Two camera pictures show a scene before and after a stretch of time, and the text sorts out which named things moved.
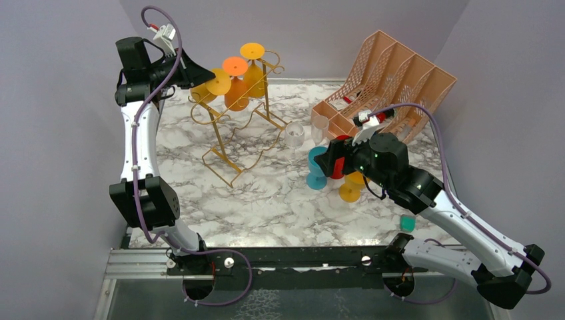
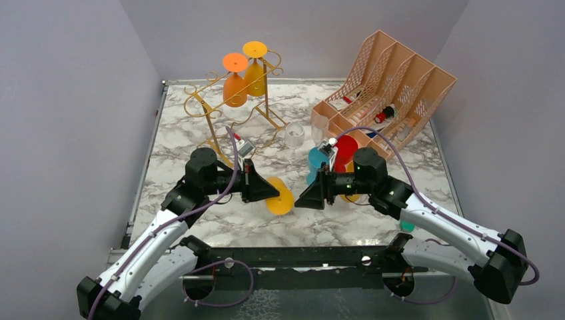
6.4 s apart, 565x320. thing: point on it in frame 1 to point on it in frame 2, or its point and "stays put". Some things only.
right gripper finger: [326, 161] to [313, 197]
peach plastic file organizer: [402, 89] stays put
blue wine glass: [316, 179] stays put
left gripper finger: [188, 73] to [254, 187]
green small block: [408, 223] stays put
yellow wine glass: [207, 92] to [282, 204]
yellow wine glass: [254, 51] stays put
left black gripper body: [160, 71] to [223, 180]
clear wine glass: [320, 129] stays put
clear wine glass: [294, 137] stays put
